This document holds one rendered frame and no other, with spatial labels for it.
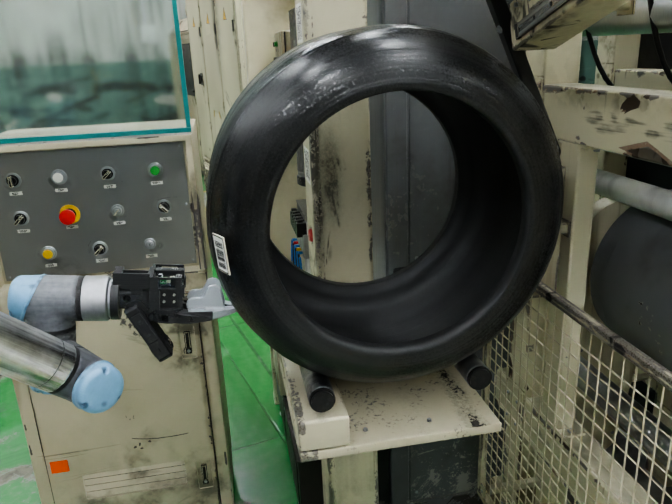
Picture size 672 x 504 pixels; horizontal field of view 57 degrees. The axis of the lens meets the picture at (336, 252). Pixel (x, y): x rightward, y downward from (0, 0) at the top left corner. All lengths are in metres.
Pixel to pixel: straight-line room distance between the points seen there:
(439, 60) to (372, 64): 0.10
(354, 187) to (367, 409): 0.46
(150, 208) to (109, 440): 0.69
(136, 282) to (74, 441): 0.99
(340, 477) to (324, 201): 0.71
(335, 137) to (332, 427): 0.58
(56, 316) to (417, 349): 0.59
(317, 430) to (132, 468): 1.02
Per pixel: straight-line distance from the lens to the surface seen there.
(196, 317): 1.05
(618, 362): 2.03
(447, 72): 0.94
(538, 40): 1.27
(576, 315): 1.17
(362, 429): 1.15
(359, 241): 1.35
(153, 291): 1.04
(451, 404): 1.23
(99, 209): 1.74
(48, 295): 1.07
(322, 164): 1.29
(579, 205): 1.47
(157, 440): 1.95
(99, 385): 0.98
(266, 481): 2.36
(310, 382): 1.08
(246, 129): 0.91
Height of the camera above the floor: 1.46
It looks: 18 degrees down
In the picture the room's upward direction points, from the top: 2 degrees counter-clockwise
